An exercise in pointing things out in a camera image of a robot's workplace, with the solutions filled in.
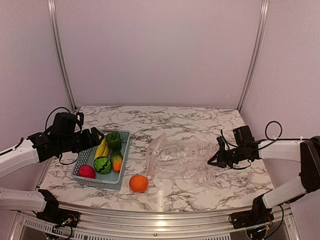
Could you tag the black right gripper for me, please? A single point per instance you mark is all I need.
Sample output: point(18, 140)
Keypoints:
point(220, 154)

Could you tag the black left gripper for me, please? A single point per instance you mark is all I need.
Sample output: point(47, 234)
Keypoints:
point(89, 143)

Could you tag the yellow fake banana bunch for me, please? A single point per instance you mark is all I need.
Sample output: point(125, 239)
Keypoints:
point(102, 150)

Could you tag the dark green fake pepper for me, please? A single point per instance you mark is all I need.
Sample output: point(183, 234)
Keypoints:
point(114, 141)

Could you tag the clear polka dot zip bag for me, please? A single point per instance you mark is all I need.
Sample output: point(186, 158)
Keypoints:
point(182, 159)

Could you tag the green fake lettuce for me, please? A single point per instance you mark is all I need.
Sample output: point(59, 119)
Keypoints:
point(102, 165)

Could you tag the orange green fake mango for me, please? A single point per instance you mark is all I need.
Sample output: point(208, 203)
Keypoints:
point(116, 160)

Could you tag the pink fake fruit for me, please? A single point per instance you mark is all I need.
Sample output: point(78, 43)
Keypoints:
point(87, 171)

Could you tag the orange fake fruit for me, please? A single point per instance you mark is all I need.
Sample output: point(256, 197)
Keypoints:
point(138, 183)

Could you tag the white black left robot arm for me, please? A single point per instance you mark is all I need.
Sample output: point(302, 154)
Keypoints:
point(64, 135)

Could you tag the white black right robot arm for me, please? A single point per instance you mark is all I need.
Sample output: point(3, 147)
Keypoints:
point(275, 152)

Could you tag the light blue plastic basket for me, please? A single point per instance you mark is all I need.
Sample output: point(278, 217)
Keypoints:
point(111, 180)

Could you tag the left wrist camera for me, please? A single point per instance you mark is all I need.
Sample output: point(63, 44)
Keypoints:
point(80, 120)

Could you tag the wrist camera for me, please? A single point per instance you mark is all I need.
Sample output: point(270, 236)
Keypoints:
point(80, 120)
point(222, 142)

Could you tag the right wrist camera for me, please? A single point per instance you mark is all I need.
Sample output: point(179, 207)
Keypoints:
point(222, 142)

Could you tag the front aluminium rail base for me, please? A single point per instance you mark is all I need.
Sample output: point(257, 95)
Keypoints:
point(108, 224)

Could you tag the left aluminium frame post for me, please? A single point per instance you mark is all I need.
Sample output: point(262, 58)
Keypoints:
point(59, 52)

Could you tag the aluminium frame post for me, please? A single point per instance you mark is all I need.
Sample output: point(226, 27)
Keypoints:
point(59, 52)
point(261, 28)

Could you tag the right aluminium frame post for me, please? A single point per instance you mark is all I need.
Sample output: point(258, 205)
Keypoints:
point(261, 28)

